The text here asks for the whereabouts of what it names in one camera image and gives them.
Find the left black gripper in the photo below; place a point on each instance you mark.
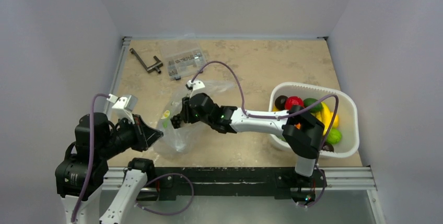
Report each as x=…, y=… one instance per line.
x=145, y=135

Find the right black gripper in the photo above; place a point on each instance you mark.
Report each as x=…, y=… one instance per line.
x=186, y=111

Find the dark fake grapes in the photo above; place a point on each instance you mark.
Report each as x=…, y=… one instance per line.
x=176, y=121

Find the clear plastic bag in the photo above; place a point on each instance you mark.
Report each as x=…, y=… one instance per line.
x=181, y=127

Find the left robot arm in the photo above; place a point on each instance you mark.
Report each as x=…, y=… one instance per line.
x=80, y=176

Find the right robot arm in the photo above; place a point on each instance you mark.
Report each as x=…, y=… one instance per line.
x=301, y=130

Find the dark red fake fruit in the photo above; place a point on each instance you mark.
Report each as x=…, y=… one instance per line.
x=279, y=103

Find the dark green fake avocado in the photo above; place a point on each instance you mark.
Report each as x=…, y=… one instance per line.
x=317, y=106

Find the yellow fake banana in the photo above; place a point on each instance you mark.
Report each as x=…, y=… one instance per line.
x=325, y=116

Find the yellow fake lemon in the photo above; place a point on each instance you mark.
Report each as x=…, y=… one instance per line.
x=336, y=121

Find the bumpy green fake fruit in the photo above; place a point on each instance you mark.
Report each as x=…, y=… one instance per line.
x=334, y=136

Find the clear plastic screw box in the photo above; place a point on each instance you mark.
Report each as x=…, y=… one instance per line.
x=182, y=57

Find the white plastic basket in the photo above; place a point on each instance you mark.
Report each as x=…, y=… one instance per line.
x=347, y=112

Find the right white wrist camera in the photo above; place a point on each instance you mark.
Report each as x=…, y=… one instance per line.
x=194, y=87

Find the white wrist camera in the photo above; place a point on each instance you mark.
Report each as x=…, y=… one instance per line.
x=194, y=87
x=123, y=106

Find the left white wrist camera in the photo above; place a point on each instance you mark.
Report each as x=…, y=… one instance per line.
x=123, y=106

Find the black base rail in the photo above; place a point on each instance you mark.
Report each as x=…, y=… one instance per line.
x=275, y=182

